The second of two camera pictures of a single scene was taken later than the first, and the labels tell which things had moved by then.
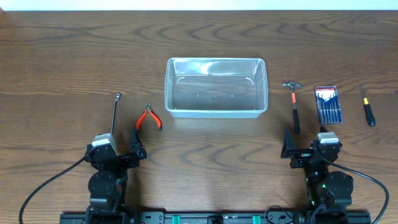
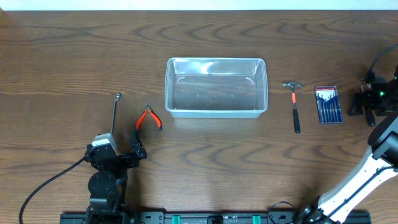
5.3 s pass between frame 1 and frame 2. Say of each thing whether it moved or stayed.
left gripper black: stayed
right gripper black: moved
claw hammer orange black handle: stayed
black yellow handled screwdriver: stayed
